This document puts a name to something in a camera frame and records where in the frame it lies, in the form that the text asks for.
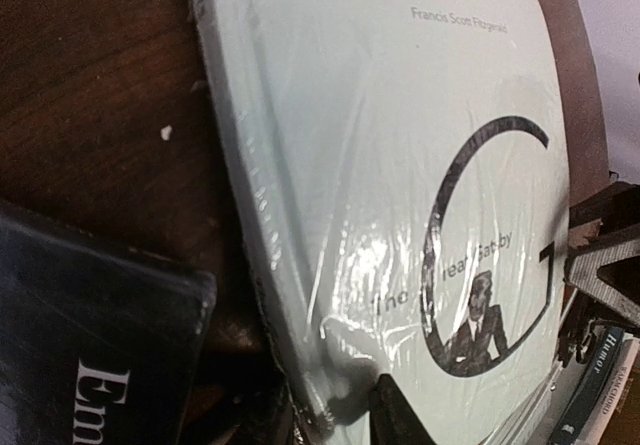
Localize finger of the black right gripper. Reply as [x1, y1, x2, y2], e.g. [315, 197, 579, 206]
[564, 181, 639, 328]

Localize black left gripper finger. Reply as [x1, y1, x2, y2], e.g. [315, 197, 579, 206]
[368, 374, 436, 445]

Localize dark Wuthering Heights book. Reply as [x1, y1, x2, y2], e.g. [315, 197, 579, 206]
[1, 203, 217, 444]

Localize stacked humor books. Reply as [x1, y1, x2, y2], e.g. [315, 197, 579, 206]
[548, 327, 639, 444]

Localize pale green notebook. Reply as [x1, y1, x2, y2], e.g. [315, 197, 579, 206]
[192, 0, 569, 444]

